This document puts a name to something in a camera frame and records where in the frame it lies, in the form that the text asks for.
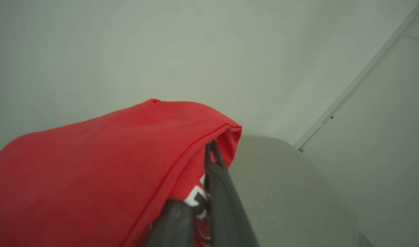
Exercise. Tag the grey fabric sofa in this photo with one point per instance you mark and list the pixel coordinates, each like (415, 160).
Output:
(291, 199)

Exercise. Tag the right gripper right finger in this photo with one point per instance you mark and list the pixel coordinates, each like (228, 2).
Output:
(225, 209)

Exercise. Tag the white wall corner trim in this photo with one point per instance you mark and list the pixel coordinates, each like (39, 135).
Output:
(353, 84)

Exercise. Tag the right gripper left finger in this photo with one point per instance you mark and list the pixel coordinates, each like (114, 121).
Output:
(177, 223)

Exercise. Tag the red and white garment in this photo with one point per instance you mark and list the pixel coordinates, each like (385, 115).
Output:
(93, 164)

